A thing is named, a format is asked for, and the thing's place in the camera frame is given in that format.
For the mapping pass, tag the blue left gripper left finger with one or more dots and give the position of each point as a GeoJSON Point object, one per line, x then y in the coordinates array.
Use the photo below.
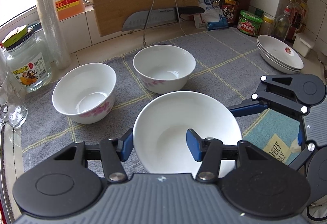
{"type": "Point", "coordinates": [125, 145]}

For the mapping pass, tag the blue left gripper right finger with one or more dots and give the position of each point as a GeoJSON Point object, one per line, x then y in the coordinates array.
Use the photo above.
{"type": "Point", "coordinates": [196, 145]}

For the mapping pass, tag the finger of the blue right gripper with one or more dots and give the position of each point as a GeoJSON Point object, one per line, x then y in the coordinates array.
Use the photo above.
{"type": "Point", "coordinates": [248, 107]}

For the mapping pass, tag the white floral bowl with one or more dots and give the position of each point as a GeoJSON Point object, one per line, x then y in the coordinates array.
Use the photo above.
{"type": "Point", "coordinates": [164, 68]}
{"type": "Point", "coordinates": [160, 136]}

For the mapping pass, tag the white bowl pink flowers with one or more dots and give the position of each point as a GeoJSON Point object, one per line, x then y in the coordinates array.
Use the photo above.
{"type": "Point", "coordinates": [86, 94]}

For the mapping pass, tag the stack of white plates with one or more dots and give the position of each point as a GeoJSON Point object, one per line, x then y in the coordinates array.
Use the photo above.
{"type": "Point", "coordinates": [279, 55]}

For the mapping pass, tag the teal printed mat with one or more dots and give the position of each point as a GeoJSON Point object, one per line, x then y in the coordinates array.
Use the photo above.
{"type": "Point", "coordinates": [275, 134]}

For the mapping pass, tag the grey checked dish mat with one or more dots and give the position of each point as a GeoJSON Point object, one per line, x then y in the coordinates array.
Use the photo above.
{"type": "Point", "coordinates": [228, 68]}

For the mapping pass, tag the white lidded container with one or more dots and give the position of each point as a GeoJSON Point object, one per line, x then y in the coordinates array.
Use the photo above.
{"type": "Point", "coordinates": [303, 44]}

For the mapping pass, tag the clear oil bottle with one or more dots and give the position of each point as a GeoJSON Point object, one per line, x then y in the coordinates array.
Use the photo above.
{"type": "Point", "coordinates": [282, 25]}

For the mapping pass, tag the green lidded sauce jar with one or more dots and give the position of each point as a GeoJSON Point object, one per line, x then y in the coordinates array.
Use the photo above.
{"type": "Point", "coordinates": [249, 23]}

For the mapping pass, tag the white blue salt bag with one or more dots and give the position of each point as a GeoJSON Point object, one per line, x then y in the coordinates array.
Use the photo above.
{"type": "Point", "coordinates": [213, 17]}

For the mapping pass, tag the dark vinegar bottle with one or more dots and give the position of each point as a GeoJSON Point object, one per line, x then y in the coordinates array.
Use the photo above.
{"type": "Point", "coordinates": [229, 9]}

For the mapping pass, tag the plastic wrap roll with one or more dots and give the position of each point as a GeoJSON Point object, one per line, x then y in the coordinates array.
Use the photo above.
{"type": "Point", "coordinates": [50, 24]}

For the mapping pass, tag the clear drinking glass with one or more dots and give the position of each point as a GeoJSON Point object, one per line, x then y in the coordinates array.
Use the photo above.
{"type": "Point", "coordinates": [13, 110]}

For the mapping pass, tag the glass jar with green lid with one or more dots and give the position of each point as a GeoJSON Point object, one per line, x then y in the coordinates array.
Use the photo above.
{"type": "Point", "coordinates": [27, 60]}

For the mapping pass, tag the steel wire rack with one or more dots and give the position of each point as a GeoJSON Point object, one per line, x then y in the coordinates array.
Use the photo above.
{"type": "Point", "coordinates": [166, 14]}

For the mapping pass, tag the steel knife with black handle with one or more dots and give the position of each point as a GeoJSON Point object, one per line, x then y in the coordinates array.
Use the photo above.
{"type": "Point", "coordinates": [138, 19]}

